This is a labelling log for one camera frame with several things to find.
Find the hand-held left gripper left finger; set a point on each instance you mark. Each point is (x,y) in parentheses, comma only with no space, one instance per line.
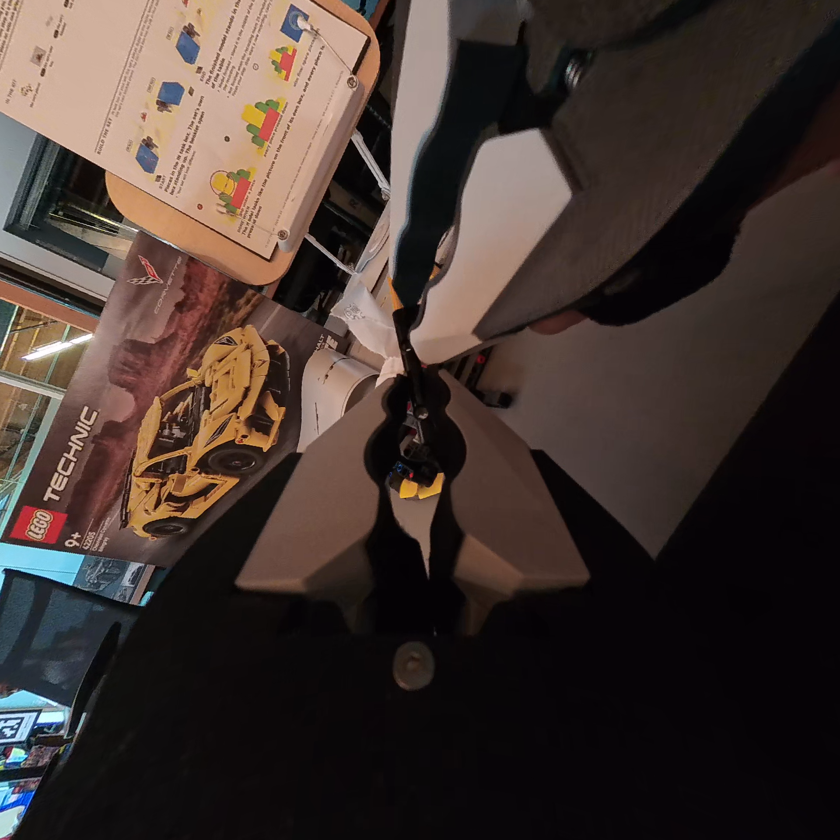
(315,512)

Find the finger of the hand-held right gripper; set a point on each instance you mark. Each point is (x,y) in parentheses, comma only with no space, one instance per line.
(410,98)
(499,229)

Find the small marker tag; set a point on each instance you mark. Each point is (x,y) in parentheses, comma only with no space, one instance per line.
(18,727)

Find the lego set cardboard box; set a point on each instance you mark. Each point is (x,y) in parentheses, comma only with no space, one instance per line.
(164,426)

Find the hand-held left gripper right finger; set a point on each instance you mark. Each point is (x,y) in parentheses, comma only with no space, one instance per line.
(518,512)

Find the lego instruction booklet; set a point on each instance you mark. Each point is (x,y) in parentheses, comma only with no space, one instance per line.
(334,394)

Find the printed instruction sheet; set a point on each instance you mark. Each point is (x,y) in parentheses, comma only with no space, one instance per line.
(164,85)

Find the small black yellow lego assembly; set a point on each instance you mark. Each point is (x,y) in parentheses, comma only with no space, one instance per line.
(413,367)

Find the person's right hand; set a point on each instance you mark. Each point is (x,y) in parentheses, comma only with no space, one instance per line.
(561,323)

